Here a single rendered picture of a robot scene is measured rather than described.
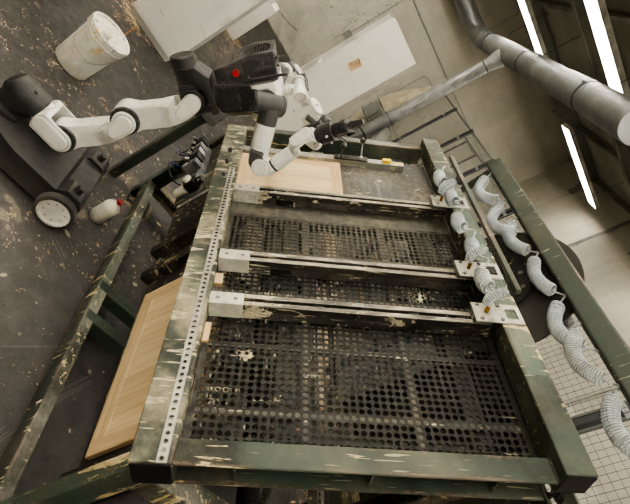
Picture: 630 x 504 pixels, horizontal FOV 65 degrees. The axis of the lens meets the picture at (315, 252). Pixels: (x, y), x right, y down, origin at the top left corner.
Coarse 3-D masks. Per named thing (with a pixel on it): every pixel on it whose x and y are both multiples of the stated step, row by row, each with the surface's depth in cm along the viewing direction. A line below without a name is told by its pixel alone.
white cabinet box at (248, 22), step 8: (272, 0) 705; (264, 8) 672; (272, 8) 671; (248, 16) 678; (256, 16) 677; (264, 16) 677; (240, 24) 684; (248, 24) 683; (256, 24) 682; (232, 32) 689; (240, 32) 689
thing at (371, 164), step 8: (248, 152) 285; (272, 152) 285; (304, 152) 290; (320, 160) 289; (328, 160) 289; (336, 160) 289; (344, 160) 289; (368, 160) 292; (376, 160) 294; (368, 168) 292; (376, 168) 293; (384, 168) 293; (392, 168) 293; (400, 168) 293
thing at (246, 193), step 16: (240, 192) 243; (256, 192) 243; (272, 192) 244; (288, 192) 248; (304, 192) 249; (320, 192) 250; (320, 208) 250; (336, 208) 250; (352, 208) 250; (368, 208) 250; (384, 208) 251; (400, 208) 251; (416, 208) 251; (432, 208) 252; (464, 208) 249
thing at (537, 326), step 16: (496, 240) 281; (528, 240) 269; (496, 256) 273; (512, 256) 267; (528, 256) 261; (576, 256) 245; (544, 272) 249; (528, 288) 246; (448, 304) 267; (464, 304) 261; (528, 304) 240; (544, 304) 236; (528, 320) 234; (544, 320) 230; (464, 336) 247; (544, 336) 224
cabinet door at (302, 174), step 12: (240, 168) 270; (288, 168) 277; (300, 168) 279; (312, 168) 281; (324, 168) 283; (336, 168) 284; (240, 180) 260; (252, 180) 262; (264, 180) 264; (276, 180) 265; (288, 180) 267; (300, 180) 268; (312, 180) 270; (324, 180) 272; (336, 180) 273; (336, 192) 263
